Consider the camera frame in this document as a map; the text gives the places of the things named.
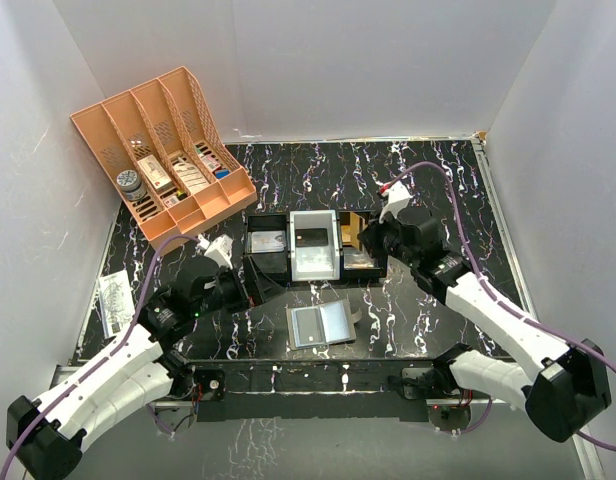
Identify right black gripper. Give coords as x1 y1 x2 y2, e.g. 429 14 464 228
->
358 207 418 268

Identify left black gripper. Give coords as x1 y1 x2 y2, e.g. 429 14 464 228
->
193 255 284 317

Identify black and white tray set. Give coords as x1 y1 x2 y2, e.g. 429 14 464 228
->
245 210 387 283

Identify grey leather card holder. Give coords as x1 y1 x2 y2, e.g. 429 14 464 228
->
286 299 362 350

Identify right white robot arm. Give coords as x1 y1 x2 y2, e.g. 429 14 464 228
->
358 181 612 443

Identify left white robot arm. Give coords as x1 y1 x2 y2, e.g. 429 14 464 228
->
0 236 284 479

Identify gold card in tray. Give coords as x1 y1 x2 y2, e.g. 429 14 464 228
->
340 212 367 251

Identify dark patterned card in tray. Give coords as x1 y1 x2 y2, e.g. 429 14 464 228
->
344 251 377 270

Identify cards in black tray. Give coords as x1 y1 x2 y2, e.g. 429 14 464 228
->
249 231 286 254

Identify black card in white tray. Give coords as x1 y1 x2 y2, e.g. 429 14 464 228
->
295 228 330 248

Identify white label cards stack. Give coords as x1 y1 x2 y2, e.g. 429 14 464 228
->
170 155 210 195

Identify small pink white packet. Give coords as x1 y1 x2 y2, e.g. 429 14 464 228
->
195 145 223 174

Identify white printed paper sheet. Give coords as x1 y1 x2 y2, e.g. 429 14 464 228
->
98 270 135 338

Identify white pink box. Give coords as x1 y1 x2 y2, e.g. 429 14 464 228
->
137 155 173 192

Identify small round patterned tin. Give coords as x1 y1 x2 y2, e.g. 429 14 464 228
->
116 169 146 202

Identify orange plastic desk organizer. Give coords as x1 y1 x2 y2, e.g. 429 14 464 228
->
71 67 257 253

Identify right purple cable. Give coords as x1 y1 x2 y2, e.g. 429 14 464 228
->
380 160 616 454

